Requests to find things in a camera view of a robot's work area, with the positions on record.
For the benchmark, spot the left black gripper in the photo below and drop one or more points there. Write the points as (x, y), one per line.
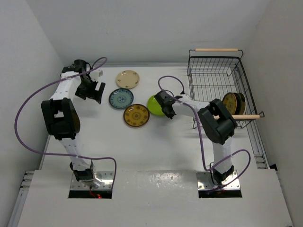
(93, 94)

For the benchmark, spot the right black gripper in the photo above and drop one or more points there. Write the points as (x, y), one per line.
(171, 116)

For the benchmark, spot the lime green plate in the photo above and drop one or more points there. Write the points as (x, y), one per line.
(154, 107)

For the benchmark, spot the black plate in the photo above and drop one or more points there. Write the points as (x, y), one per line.
(239, 106)

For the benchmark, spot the cream plate with flowers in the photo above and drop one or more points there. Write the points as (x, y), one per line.
(243, 104)

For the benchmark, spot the yellow patterned plate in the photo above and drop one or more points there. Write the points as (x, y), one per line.
(136, 115)
(230, 102)

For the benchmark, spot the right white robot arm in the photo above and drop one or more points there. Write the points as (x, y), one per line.
(216, 122)

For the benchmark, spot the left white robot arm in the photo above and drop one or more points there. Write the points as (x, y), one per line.
(62, 121)

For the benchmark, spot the blue patterned plate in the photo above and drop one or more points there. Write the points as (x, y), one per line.
(121, 98)

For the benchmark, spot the beige floral plate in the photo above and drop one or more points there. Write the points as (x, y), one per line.
(127, 79)

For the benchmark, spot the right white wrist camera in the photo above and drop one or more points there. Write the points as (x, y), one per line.
(185, 96)

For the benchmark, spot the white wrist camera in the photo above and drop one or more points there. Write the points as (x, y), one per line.
(96, 74)
(185, 96)

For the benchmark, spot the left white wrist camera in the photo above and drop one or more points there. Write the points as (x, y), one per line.
(96, 74)

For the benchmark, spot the black wire dish rack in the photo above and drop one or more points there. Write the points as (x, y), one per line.
(213, 72)

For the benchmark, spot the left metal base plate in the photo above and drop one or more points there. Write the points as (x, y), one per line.
(103, 182)

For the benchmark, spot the metal base plate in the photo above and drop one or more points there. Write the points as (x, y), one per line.
(103, 182)
(204, 182)

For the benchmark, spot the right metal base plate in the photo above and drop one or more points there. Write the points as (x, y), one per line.
(204, 182)

